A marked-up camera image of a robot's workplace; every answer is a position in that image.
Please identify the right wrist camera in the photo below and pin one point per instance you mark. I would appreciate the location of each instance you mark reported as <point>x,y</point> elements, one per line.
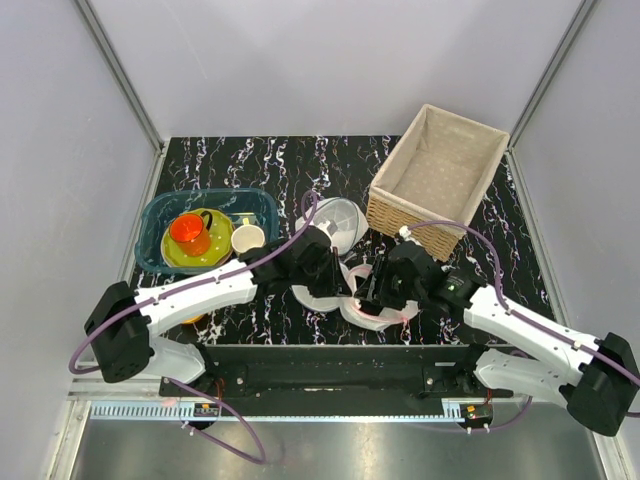
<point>404,234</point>

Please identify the teal plastic tub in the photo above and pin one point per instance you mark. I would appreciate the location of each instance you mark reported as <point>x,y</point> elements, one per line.
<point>241,205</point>

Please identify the orange mug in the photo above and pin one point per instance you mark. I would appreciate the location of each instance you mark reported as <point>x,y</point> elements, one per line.
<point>188,231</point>

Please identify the pink-trimmed mesh laundry bag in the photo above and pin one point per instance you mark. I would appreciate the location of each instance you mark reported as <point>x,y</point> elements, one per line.
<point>351,308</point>

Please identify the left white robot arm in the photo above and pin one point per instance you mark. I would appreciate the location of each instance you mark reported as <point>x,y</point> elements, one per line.
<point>125,330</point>

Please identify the grey-trimmed mesh laundry bag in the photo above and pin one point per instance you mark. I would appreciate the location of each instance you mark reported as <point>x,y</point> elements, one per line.
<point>345,224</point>

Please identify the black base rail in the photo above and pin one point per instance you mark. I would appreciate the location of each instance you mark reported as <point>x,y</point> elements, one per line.
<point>330,382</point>

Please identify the yellow-green plate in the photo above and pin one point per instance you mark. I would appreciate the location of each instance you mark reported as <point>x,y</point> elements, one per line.
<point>220,230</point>

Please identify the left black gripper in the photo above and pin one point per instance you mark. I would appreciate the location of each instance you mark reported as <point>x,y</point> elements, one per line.
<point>335,284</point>

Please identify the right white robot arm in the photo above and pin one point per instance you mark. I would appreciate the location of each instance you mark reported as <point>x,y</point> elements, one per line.
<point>595,380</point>

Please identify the cream mug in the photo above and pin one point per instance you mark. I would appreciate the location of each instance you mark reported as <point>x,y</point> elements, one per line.
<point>247,237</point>

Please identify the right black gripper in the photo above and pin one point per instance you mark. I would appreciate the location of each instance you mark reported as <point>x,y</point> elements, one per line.
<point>367,291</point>

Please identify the orange bowl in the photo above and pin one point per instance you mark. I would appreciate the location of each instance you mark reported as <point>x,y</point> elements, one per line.
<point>193,320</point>

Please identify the wicker basket with liner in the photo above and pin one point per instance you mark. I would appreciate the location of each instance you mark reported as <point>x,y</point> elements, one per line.
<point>438,171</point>

